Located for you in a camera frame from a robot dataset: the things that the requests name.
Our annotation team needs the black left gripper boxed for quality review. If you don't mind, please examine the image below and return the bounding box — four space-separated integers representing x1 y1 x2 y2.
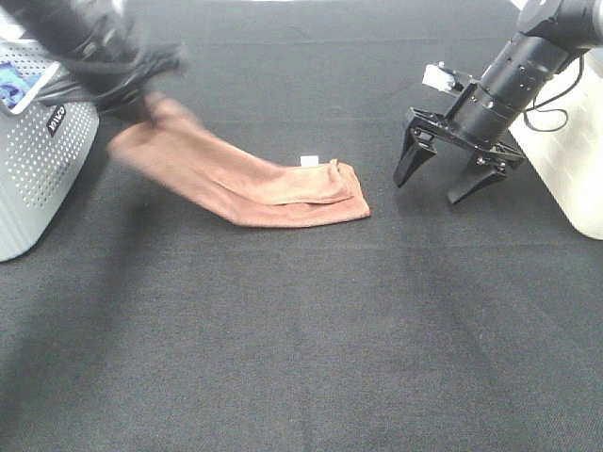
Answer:
60 44 187 121

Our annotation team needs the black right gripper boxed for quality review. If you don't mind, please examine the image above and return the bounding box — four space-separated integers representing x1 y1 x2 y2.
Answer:
393 107 525 204

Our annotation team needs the brown microfiber towel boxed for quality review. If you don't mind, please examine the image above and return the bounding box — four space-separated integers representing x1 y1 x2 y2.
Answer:
107 94 370 228

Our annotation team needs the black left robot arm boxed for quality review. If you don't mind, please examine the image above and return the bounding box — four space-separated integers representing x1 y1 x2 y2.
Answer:
1 1 183 123

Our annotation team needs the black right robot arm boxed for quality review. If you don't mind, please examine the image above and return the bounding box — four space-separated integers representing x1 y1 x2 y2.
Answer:
393 1 602 204

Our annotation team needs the grey perforated laundry basket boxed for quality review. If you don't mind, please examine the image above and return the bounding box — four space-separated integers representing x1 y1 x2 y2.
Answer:
1 12 99 262

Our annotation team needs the blue cloth in basket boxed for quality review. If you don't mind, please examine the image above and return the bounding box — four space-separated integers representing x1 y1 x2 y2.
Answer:
1 62 41 109

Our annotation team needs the white storage bin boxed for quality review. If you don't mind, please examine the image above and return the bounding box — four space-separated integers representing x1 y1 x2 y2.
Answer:
510 49 602 240

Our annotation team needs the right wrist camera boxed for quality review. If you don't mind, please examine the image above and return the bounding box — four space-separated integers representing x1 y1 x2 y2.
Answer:
421 64 464 92

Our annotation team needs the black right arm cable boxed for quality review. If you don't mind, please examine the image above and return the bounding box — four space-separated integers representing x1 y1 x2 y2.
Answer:
520 51 588 133

